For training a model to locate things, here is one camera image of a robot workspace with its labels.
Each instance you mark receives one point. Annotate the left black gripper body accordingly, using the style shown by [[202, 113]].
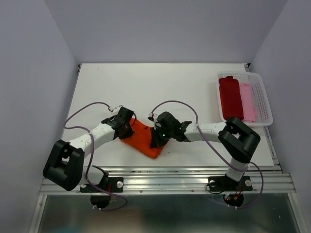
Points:
[[128, 131]]

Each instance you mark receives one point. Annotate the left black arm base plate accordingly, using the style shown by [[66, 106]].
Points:
[[108, 184]]

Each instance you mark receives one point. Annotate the dark red rolled t-shirt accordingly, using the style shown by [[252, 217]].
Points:
[[230, 96]]

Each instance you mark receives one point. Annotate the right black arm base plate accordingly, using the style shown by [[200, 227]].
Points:
[[225, 184]]

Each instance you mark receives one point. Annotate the orange t-shirt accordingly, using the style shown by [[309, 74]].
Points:
[[141, 139]]

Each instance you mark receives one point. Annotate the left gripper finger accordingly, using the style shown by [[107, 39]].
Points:
[[128, 130], [123, 135]]

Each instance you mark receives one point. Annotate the aluminium mounting rail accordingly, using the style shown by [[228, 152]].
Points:
[[192, 180]]

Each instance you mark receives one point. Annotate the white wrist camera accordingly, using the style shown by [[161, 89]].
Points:
[[114, 109], [152, 116]]

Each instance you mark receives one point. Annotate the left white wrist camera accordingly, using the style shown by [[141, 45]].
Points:
[[114, 109]]

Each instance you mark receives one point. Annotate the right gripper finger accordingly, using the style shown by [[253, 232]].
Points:
[[154, 139], [163, 140]]

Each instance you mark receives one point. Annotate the pink rolled t-shirt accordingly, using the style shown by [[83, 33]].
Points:
[[249, 111]]

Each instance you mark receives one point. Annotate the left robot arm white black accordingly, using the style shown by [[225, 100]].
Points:
[[64, 166]]

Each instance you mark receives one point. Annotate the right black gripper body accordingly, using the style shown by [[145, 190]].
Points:
[[167, 133]]

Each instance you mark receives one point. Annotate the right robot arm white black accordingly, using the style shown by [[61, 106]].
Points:
[[238, 139]]

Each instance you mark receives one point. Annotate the white plastic basket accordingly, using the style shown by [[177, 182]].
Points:
[[258, 95]]

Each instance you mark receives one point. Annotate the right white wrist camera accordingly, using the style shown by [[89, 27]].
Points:
[[152, 116]]

